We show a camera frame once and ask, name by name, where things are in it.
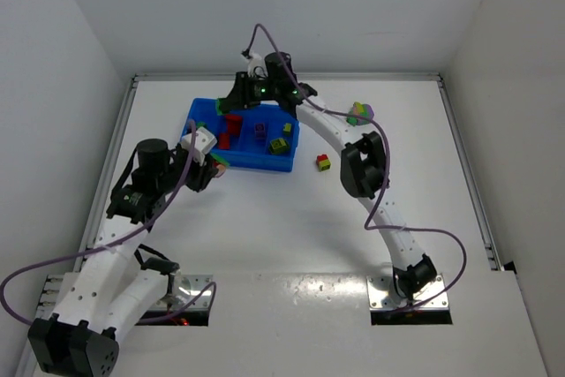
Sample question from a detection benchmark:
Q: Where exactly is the red long lego brick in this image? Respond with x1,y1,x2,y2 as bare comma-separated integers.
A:
224,114,243,137

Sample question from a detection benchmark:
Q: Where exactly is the red arched lego brick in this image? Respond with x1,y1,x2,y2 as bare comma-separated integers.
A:
217,132,230,150

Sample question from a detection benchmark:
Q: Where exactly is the blue plastic sorting bin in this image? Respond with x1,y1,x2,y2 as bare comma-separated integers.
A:
187,98,300,172

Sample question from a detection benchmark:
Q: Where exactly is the small lime lego brick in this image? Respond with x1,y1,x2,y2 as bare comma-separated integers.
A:
282,123,292,137

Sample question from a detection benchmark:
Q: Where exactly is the lime green lego brick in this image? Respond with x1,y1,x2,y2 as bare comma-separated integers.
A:
268,138,290,155

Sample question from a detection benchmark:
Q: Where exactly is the red lime small stack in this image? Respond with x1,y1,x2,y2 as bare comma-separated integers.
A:
316,154,331,172

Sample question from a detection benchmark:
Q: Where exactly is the purple rounded lego brick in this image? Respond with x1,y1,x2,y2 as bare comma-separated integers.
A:
253,122,267,141

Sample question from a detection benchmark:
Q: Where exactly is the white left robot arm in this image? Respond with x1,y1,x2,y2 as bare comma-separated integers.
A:
27,130,219,376

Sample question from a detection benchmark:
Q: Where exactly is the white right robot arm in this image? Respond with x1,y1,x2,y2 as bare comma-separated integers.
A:
217,49,437,305

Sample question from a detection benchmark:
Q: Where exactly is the flower lego stack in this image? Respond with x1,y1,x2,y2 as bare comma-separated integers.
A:
210,153,230,178

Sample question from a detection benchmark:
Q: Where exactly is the green sloped lego brick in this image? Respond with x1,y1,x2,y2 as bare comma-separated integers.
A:
346,102,374,126

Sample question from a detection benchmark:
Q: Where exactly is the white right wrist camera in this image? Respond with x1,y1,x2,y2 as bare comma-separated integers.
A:
241,49,264,77

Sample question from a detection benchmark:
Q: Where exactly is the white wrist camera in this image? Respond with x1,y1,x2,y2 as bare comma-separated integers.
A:
193,126,217,165
241,49,264,77

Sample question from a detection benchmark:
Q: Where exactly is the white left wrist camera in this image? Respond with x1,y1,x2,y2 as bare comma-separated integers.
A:
193,126,217,165

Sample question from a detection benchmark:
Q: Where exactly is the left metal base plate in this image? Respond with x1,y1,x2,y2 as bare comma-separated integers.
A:
148,275,215,313

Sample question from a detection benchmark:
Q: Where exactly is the metal base plate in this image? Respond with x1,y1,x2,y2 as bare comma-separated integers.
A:
148,275,215,313
366,274,449,312

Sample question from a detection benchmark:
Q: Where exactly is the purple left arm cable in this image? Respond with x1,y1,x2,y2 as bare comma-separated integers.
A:
0,118,217,328

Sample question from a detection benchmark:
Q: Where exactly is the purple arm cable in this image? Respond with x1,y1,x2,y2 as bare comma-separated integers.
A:
240,23,468,314
0,118,217,328

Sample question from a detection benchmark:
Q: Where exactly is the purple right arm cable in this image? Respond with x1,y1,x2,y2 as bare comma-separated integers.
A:
240,23,468,314

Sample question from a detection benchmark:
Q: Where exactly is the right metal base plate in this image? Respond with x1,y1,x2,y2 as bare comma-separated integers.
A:
366,274,449,312

